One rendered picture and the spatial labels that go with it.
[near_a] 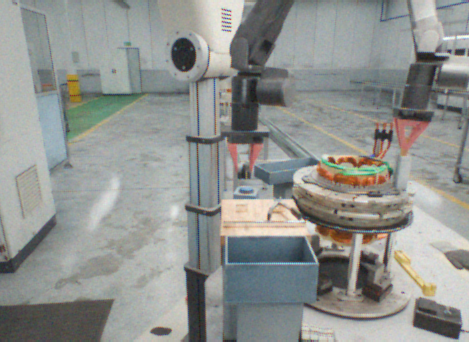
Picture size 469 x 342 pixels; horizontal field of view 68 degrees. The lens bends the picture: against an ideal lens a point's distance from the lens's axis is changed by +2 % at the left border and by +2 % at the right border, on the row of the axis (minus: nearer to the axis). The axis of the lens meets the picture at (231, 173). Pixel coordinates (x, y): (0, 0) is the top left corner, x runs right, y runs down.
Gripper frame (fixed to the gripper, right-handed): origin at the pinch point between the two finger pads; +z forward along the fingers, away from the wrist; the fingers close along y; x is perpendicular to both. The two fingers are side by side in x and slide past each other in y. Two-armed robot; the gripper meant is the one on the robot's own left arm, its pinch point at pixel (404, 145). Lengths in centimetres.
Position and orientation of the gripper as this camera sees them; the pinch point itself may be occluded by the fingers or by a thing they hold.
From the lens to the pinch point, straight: 97.6
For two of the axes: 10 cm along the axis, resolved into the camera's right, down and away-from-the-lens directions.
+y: 1.7, -2.4, 9.6
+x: -9.8, -1.3, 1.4
